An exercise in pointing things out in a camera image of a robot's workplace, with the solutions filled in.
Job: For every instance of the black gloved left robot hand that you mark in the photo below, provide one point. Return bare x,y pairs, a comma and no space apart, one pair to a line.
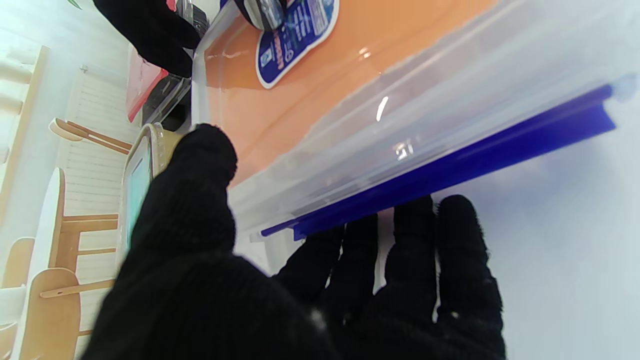
200,280

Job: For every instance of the brown kraft paper container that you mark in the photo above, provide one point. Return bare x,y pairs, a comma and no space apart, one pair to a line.
162,145

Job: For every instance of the black plastic tray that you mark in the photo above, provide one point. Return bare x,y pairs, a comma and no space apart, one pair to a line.
170,100

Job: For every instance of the clear container with blue clips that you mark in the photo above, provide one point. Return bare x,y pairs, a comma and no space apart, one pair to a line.
425,150

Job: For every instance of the clear lid with red label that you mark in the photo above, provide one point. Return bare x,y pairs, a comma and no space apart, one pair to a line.
142,82

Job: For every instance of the clear lid with teal label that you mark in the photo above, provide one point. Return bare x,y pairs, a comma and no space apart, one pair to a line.
136,195

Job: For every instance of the printed room backdrop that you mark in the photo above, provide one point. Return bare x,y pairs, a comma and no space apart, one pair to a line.
60,200

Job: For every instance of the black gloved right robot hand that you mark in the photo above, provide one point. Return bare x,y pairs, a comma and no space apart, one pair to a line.
150,30

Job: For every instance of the clear lid with orange label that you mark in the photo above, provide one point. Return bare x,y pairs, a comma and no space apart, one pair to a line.
325,65

